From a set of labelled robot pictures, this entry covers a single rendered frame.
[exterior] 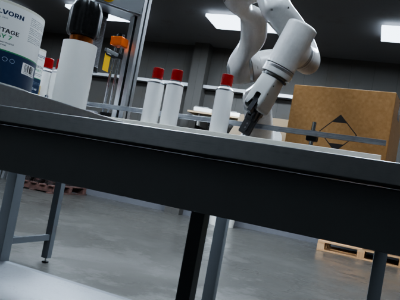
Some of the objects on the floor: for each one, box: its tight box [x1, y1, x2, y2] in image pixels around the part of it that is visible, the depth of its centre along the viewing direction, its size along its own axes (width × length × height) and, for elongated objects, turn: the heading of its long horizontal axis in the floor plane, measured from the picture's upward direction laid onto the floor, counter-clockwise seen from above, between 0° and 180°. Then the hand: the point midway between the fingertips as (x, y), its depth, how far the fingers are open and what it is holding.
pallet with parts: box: [24, 176, 87, 195], centre depth 977 cm, size 89×128×46 cm
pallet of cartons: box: [317, 239, 400, 268], centre depth 800 cm, size 132×91×48 cm
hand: (246, 127), depth 140 cm, fingers closed
